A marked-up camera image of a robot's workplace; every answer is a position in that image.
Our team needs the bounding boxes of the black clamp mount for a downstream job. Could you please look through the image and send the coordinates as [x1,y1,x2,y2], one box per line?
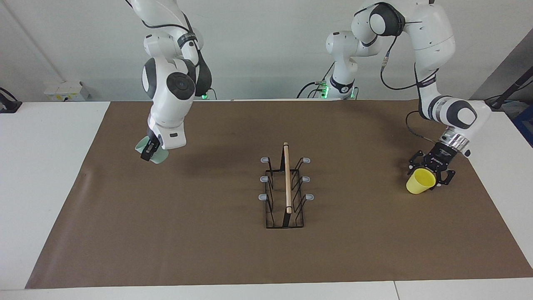
[0,87,22,114]

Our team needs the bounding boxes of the black stand pole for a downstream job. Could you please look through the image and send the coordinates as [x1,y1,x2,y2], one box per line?
[485,67,533,111]

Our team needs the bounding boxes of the black wire cup rack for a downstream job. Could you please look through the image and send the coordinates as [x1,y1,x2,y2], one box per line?
[258,142,315,229]

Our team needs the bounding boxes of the white power strip box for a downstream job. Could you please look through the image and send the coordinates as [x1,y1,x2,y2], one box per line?
[44,80,90,102]

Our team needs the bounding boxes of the yellow plastic cup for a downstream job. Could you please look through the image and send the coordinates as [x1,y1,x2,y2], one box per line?
[406,168,437,195]

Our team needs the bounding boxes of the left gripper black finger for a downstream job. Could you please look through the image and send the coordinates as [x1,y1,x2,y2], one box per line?
[407,150,430,175]
[433,168,456,189]

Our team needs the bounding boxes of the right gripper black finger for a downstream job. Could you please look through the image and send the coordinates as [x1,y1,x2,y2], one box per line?
[141,140,161,162]

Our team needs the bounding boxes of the light green plastic cup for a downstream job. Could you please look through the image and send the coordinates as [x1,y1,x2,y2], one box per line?
[134,135,169,164]

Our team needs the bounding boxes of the brown paper table mat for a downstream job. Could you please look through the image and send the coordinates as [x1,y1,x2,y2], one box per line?
[25,99,533,289]

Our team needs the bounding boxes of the blue crate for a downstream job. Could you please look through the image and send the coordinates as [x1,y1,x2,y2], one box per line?
[512,103,533,147]

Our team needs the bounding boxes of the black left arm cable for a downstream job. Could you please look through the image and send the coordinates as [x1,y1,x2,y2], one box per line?
[380,40,440,144]

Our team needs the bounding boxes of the black arm base cables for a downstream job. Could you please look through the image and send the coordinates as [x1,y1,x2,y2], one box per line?
[296,62,336,99]

